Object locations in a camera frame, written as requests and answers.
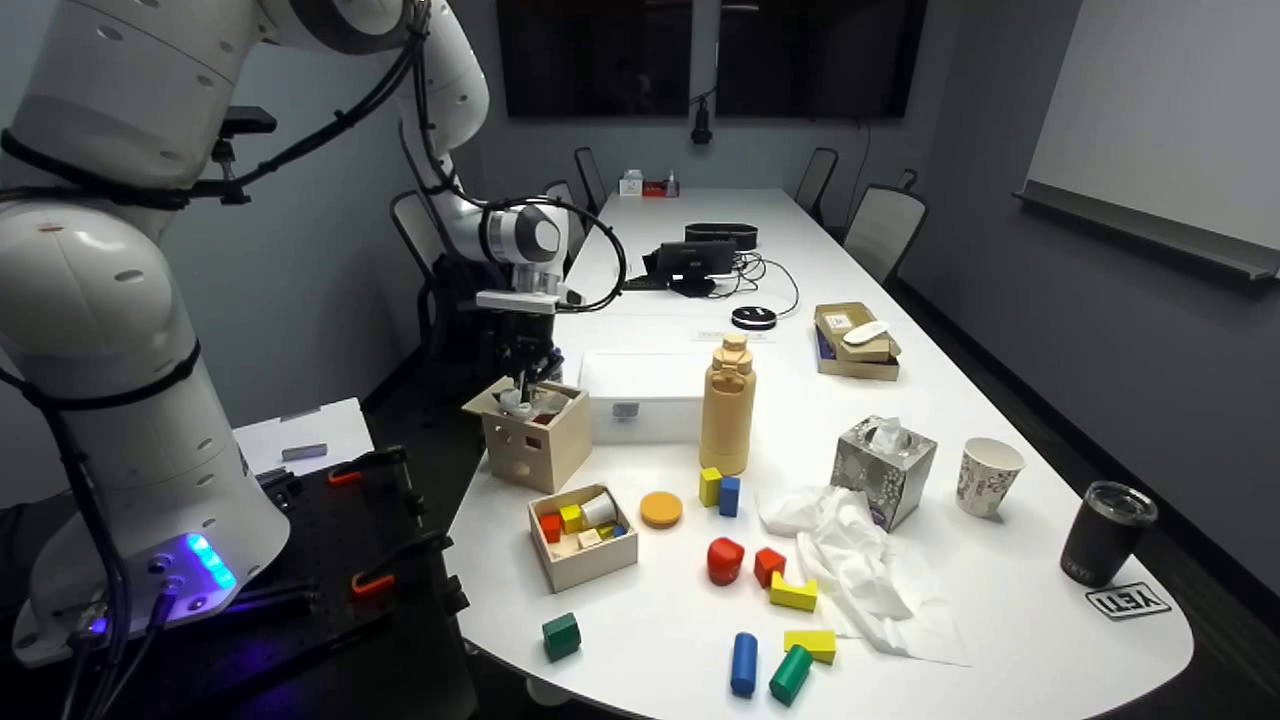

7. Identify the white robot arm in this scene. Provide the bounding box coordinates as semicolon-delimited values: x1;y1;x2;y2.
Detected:
0;0;570;669

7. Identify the blue cylinder block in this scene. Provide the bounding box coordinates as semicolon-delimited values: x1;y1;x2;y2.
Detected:
728;632;756;698

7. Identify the black device with cables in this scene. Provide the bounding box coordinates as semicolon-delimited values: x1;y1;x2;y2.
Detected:
626;222;795;300

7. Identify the wooden box with items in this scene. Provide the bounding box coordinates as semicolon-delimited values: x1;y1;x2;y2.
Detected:
813;300;898;378

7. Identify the yellow small block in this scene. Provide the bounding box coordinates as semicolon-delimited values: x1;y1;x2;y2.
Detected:
698;464;725;509

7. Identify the grey chair left near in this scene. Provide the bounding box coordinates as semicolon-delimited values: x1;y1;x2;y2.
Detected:
392;192;445;276

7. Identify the grey tissue box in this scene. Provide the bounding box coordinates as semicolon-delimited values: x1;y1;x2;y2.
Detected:
831;415;937;532

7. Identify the green block at table edge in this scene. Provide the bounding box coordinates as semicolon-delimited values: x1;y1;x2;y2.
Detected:
541;612;579;660

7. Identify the red block right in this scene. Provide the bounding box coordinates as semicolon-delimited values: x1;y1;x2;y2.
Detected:
753;547;786;589

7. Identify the orange round disc block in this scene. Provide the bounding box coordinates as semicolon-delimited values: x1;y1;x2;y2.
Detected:
639;491;684;526

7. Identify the dark metal tumbler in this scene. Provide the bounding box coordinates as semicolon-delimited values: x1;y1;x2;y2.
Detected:
1061;479;1159;589

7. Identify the label sticker on table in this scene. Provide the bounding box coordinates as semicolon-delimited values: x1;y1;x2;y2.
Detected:
1087;581;1168;619

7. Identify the red block left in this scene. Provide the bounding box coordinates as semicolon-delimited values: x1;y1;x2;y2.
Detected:
708;537;745;583

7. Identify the yellow block front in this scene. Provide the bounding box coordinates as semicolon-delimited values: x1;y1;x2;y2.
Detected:
784;628;835;665

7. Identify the tan thermos bottle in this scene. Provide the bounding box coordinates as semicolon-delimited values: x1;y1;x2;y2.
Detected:
698;335;756;476

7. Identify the green long block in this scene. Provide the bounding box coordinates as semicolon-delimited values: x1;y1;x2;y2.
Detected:
766;645;813;705

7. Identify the whiteboard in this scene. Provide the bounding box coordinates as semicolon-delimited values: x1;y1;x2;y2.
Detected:
1024;0;1280;284

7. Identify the grey chair far right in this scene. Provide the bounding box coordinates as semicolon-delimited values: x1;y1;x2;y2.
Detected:
845;183;927;280

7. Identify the blue small block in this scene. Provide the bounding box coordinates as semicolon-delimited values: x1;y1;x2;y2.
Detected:
717;476;738;517

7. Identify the black cart with clamps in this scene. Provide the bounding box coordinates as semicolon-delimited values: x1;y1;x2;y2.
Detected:
59;447;474;720

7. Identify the grey chair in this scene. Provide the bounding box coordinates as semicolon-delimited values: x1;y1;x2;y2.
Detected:
392;192;445;276
845;183;927;280

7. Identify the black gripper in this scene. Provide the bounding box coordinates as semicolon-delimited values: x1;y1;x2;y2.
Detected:
485;311;564;407

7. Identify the white flat box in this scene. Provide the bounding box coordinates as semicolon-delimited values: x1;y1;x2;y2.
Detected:
579;350;704;445

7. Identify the small wooden tray with blocks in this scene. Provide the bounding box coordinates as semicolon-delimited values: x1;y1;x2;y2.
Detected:
529;485;639;590

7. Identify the red block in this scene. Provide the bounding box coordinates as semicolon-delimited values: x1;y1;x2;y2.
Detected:
753;547;786;589
708;537;745;583

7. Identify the black round puck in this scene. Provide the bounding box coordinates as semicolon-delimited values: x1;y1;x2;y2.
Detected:
732;303;776;333

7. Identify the white paper cup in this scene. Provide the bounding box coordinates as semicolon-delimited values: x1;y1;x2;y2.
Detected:
955;436;1024;517

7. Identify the yellow block middle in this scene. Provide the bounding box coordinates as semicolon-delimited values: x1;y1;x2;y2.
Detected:
766;571;817;612

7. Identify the wooden shape sorter box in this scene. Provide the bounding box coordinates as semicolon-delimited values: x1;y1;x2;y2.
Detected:
464;377;592;491

